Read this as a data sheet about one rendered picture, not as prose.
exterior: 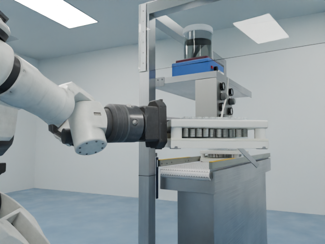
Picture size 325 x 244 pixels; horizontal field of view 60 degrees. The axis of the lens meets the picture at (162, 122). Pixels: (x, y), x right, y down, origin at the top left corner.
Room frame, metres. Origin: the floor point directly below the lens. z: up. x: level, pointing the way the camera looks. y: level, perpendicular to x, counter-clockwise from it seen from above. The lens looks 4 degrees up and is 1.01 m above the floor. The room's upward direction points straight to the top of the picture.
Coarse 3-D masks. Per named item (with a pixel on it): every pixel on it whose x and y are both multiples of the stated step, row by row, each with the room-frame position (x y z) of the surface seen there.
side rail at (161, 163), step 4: (192, 156) 1.74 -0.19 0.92; (196, 156) 1.76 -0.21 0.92; (200, 156) 1.81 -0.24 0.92; (160, 160) 1.40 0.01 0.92; (164, 160) 1.43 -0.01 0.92; (168, 160) 1.46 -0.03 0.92; (172, 160) 1.50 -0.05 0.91; (176, 160) 1.53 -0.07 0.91; (180, 160) 1.58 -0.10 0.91; (184, 160) 1.62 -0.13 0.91; (188, 160) 1.66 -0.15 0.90; (192, 160) 1.71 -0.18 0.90; (196, 160) 1.76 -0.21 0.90; (160, 164) 1.40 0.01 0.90; (164, 164) 1.43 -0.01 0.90; (168, 164) 1.46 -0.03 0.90; (172, 164) 1.50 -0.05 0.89; (176, 164) 1.53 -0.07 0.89
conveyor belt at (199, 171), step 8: (256, 160) 2.03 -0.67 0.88; (168, 168) 1.38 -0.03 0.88; (176, 168) 1.36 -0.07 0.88; (184, 168) 1.34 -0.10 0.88; (192, 168) 1.33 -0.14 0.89; (200, 168) 1.33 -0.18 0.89; (208, 168) 1.33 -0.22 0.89; (216, 168) 1.34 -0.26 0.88; (168, 176) 1.38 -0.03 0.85; (176, 176) 1.35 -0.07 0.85; (184, 176) 1.33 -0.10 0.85; (192, 176) 1.30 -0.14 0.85; (200, 176) 1.28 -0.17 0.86; (208, 176) 1.26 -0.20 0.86
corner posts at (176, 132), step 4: (172, 128) 0.68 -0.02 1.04; (176, 128) 0.68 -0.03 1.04; (180, 128) 0.68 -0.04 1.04; (256, 128) 0.70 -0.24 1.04; (260, 128) 0.70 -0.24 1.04; (264, 128) 0.70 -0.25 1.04; (172, 132) 0.68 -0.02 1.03; (176, 132) 0.68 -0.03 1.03; (180, 132) 0.68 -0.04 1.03; (256, 132) 0.71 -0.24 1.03; (260, 132) 0.70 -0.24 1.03; (264, 132) 0.70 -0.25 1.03; (168, 136) 0.89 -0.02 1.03; (172, 136) 0.68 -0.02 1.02; (176, 136) 0.68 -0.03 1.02; (180, 136) 0.68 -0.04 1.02; (256, 136) 0.71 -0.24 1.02; (260, 136) 0.70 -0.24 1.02; (264, 136) 0.70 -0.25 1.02
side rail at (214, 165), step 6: (252, 156) 1.87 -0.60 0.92; (258, 156) 2.02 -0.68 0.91; (264, 156) 2.18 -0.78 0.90; (210, 162) 1.26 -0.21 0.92; (216, 162) 1.30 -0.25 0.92; (222, 162) 1.37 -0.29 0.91; (228, 162) 1.45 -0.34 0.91; (234, 162) 1.53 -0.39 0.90; (240, 162) 1.63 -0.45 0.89; (210, 168) 1.26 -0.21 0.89
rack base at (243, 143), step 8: (168, 144) 0.72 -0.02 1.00; (176, 144) 0.68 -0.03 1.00; (184, 144) 0.68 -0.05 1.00; (192, 144) 0.68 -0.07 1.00; (200, 144) 0.68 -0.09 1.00; (208, 144) 0.68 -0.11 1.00; (216, 144) 0.69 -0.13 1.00; (224, 144) 0.69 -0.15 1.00; (232, 144) 0.69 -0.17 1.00; (240, 144) 0.69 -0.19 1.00; (248, 144) 0.69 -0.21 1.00; (256, 144) 0.70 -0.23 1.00; (264, 144) 0.70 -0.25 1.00
